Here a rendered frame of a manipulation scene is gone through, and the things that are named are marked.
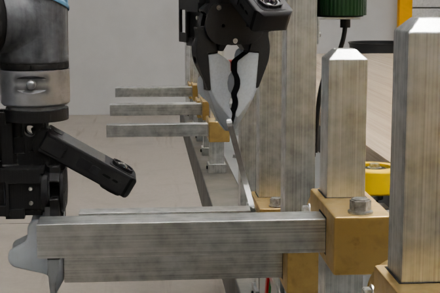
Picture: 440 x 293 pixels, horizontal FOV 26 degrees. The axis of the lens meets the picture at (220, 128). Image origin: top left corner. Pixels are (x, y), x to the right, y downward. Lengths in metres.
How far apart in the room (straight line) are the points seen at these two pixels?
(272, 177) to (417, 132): 0.77
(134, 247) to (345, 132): 0.21
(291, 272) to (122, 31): 7.74
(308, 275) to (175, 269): 0.15
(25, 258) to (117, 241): 0.28
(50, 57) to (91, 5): 7.73
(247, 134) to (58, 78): 0.63
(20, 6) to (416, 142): 0.53
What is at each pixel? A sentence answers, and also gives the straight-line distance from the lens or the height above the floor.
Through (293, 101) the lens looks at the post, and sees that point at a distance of 1.10.
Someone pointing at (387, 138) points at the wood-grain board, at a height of 0.90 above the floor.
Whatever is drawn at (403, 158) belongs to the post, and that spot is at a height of 1.05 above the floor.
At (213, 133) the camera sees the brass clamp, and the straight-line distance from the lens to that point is 2.29.
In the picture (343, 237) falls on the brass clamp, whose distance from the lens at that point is 0.80.
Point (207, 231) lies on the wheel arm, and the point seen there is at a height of 0.95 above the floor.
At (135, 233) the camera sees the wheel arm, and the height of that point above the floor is 0.95.
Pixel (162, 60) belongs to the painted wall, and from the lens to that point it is 8.76.
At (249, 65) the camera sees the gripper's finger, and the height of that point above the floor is 1.07.
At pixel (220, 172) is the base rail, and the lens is 2.37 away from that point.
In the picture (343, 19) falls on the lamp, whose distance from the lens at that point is 1.11.
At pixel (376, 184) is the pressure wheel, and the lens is 1.33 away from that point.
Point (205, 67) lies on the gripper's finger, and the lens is 1.05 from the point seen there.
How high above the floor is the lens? 1.16
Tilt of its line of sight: 8 degrees down
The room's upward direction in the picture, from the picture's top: straight up
